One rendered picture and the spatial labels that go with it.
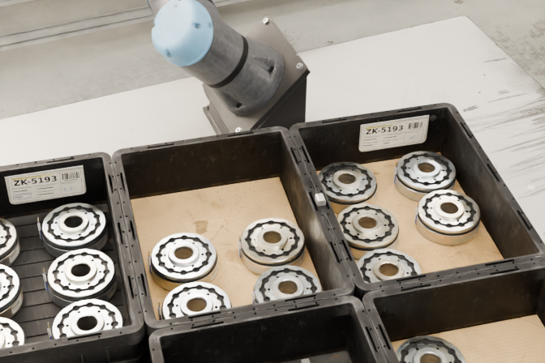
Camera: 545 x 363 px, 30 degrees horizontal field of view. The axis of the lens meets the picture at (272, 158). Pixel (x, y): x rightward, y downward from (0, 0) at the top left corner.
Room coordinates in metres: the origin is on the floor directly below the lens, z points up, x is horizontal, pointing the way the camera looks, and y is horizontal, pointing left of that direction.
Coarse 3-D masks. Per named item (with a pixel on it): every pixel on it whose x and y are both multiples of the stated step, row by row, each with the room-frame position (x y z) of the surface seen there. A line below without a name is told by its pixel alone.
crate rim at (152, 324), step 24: (168, 144) 1.32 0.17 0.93; (192, 144) 1.32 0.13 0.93; (288, 144) 1.32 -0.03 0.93; (120, 168) 1.25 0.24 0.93; (120, 192) 1.19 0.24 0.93; (312, 192) 1.20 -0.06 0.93; (336, 264) 1.04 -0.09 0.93; (144, 288) 1.00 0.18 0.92; (144, 312) 0.94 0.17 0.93; (216, 312) 0.95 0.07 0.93; (240, 312) 0.95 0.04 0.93
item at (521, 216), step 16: (384, 112) 1.41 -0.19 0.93; (400, 112) 1.41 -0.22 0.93; (416, 112) 1.42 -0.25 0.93; (448, 112) 1.42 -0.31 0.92; (304, 128) 1.37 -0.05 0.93; (464, 128) 1.38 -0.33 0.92; (304, 144) 1.32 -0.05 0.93; (304, 160) 1.28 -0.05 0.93; (480, 160) 1.29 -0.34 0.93; (496, 176) 1.24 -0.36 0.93; (512, 208) 1.17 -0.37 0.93; (336, 224) 1.13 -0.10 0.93; (528, 224) 1.13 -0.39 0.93; (336, 240) 1.09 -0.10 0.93; (352, 256) 1.06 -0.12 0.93; (528, 256) 1.06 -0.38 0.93; (544, 256) 1.06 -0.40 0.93; (352, 272) 1.03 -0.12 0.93; (432, 272) 1.03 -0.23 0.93; (448, 272) 1.03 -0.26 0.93; (464, 272) 1.03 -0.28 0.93; (368, 288) 0.99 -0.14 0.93
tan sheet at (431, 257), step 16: (384, 160) 1.40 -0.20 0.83; (384, 176) 1.36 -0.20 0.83; (384, 192) 1.32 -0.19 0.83; (400, 208) 1.27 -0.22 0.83; (400, 224) 1.23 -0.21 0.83; (480, 224) 1.24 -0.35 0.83; (400, 240) 1.20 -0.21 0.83; (416, 240) 1.20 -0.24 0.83; (480, 240) 1.20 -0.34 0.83; (416, 256) 1.16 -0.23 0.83; (432, 256) 1.16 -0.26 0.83; (448, 256) 1.16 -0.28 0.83; (464, 256) 1.16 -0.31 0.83; (480, 256) 1.16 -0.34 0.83; (496, 256) 1.16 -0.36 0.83
